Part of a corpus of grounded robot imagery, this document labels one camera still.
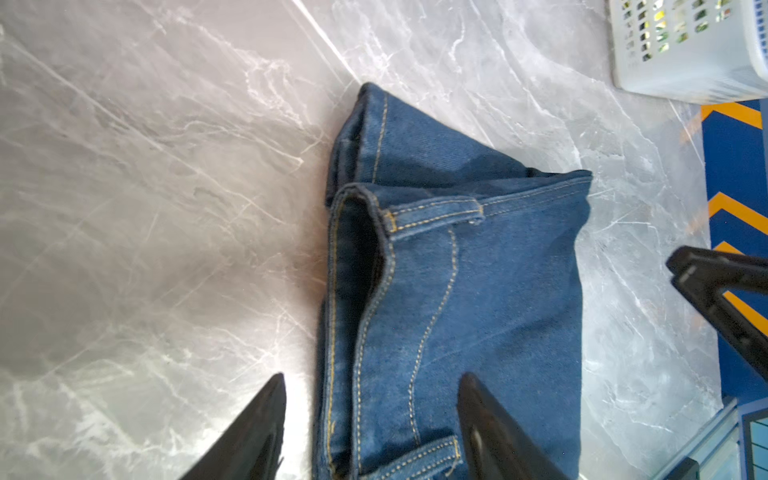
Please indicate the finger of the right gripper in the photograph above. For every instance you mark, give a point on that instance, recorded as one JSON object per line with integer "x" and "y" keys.
{"x": 709, "y": 280}

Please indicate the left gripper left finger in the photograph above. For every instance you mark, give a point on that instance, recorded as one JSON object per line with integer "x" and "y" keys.
{"x": 250, "y": 447}

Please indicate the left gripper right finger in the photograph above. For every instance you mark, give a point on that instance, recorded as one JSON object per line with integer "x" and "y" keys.
{"x": 495, "y": 445}

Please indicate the dark blue denim skirt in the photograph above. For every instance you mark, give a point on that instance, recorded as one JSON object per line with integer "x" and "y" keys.
{"x": 445, "y": 257}

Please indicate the white plastic laundry basket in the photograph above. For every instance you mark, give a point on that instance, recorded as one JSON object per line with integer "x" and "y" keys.
{"x": 722, "y": 65}

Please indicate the lemon print skirt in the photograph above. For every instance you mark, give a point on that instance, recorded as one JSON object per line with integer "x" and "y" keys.
{"x": 647, "y": 28}

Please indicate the aluminium front rail frame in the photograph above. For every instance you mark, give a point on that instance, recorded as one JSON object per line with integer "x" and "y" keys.
{"x": 732, "y": 445}

